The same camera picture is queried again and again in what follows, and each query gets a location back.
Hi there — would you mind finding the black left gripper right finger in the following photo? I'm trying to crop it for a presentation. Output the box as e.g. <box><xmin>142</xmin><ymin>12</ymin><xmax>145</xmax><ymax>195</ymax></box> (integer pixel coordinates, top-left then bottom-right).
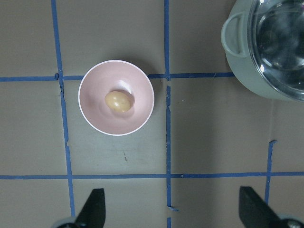
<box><xmin>238</xmin><ymin>186</ymin><xmax>304</xmax><ymax>228</ymax></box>

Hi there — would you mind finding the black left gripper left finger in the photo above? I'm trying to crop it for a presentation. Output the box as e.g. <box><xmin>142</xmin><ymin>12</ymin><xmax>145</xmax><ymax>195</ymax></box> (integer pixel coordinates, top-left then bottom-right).
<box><xmin>53</xmin><ymin>188</ymin><xmax>105</xmax><ymax>228</ymax></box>

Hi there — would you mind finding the beige egg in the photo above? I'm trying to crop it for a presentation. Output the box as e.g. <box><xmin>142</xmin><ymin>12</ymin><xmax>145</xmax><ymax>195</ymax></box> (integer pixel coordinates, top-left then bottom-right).
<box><xmin>104</xmin><ymin>91</ymin><xmax>131</xmax><ymax>113</ymax></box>

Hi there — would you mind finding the glass pot lid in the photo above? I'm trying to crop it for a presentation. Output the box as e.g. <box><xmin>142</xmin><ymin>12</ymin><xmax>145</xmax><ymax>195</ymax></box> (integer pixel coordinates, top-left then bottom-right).
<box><xmin>248</xmin><ymin>0</ymin><xmax>304</xmax><ymax>99</ymax></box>

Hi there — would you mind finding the pale green cooking pot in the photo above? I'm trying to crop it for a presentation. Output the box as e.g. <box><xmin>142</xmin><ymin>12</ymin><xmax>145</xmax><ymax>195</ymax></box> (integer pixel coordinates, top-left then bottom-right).
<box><xmin>221</xmin><ymin>0</ymin><xmax>304</xmax><ymax>102</ymax></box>

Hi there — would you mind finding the pink bowl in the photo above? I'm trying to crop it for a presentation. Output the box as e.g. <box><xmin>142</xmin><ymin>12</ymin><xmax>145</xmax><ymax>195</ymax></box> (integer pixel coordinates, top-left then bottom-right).
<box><xmin>78</xmin><ymin>60</ymin><xmax>155</xmax><ymax>136</ymax></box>

